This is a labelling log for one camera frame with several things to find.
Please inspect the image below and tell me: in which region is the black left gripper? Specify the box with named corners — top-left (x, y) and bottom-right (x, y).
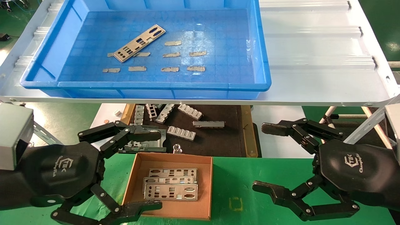
top-left (0, 120), bottom-right (163, 225)

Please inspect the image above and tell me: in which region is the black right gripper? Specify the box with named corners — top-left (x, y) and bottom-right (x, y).
top-left (252, 139), bottom-right (400, 222)

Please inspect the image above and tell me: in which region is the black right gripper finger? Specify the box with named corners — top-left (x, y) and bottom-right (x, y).
top-left (262, 118), bottom-right (344, 155)

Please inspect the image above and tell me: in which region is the silver metal IO shield plate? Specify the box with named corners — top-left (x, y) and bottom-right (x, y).
top-left (148, 168), bottom-right (198, 182)
top-left (143, 176), bottom-right (195, 188)
top-left (144, 183), bottom-right (198, 201)
top-left (113, 24), bottom-right (166, 63)

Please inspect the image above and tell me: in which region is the brown cardboard box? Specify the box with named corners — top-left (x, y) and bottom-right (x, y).
top-left (121, 152), bottom-right (213, 221)

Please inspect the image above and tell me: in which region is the dark wood-framed parts tray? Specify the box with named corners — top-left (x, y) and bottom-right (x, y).
top-left (120, 104), bottom-right (258, 158)

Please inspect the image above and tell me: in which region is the blue plastic tray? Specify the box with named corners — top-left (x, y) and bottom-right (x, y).
top-left (19, 0), bottom-right (272, 100)

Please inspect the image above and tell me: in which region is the large flat grey metal plate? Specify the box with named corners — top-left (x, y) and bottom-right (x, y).
top-left (119, 125), bottom-right (167, 154)

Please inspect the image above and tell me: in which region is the green table cloth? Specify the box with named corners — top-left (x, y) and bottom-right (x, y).
top-left (0, 152), bottom-right (398, 225)

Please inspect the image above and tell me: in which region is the white rack pipe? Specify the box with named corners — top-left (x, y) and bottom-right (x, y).
top-left (319, 106), bottom-right (338, 139)

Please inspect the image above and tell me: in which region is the slotted grey metal plate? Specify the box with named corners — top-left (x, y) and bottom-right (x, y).
top-left (155, 104), bottom-right (175, 124)
top-left (134, 105), bottom-right (145, 126)

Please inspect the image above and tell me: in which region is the ladder-shaped grey metal plate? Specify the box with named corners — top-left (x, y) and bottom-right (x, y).
top-left (146, 104), bottom-right (158, 122)

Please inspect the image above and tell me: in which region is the grey metal bar part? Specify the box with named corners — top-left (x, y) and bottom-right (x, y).
top-left (193, 121), bottom-right (225, 128)

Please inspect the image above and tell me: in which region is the white metal shelf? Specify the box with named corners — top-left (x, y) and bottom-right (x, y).
top-left (0, 0), bottom-right (400, 107)

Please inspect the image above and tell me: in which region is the beige horizontal rack pipe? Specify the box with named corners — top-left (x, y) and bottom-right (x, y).
top-left (337, 114), bottom-right (375, 119)

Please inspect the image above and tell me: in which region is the perforated white angle brace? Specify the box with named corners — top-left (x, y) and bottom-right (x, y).
top-left (32, 121), bottom-right (63, 146)
top-left (343, 105), bottom-right (391, 145)

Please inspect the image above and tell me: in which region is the tan rack pipe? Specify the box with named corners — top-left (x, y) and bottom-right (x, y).
top-left (362, 106), bottom-right (393, 150)

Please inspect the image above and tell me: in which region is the office chair castor base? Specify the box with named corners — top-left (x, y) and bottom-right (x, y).
top-left (0, 0), bottom-right (30, 13)

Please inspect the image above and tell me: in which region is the grey ribbed metal bracket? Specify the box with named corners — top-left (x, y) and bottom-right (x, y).
top-left (167, 126), bottom-right (197, 141)
top-left (178, 104), bottom-right (203, 121)

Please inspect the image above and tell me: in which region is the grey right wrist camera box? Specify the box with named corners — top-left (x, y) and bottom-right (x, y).
top-left (385, 103), bottom-right (400, 152)

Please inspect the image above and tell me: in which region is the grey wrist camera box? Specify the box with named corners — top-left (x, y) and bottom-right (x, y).
top-left (385, 103), bottom-right (400, 152)
top-left (0, 103), bottom-right (34, 171)

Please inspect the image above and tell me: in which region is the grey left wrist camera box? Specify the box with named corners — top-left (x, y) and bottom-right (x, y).
top-left (0, 103), bottom-right (34, 171)

